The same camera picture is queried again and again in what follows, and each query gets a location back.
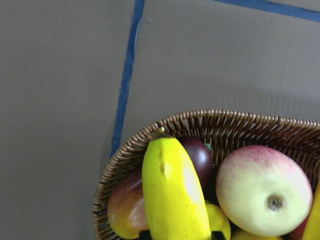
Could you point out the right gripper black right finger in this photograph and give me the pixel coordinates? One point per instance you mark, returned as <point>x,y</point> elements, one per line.
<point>218,235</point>

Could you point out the yellow banana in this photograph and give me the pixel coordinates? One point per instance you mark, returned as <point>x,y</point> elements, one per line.
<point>312,228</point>
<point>174,203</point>

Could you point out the red yellow mango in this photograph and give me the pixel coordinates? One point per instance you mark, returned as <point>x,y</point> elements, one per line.
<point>125,206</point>

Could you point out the dark purple plum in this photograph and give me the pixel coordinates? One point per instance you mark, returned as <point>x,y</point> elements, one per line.
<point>200,155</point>

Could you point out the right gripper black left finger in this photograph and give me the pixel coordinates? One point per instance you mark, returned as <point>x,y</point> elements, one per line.
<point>144,235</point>

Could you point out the yellow lemon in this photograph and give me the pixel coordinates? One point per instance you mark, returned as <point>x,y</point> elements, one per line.
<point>218,221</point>

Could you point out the brown wicker fruit basket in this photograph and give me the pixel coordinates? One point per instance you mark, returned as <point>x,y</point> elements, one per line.
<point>225,131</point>

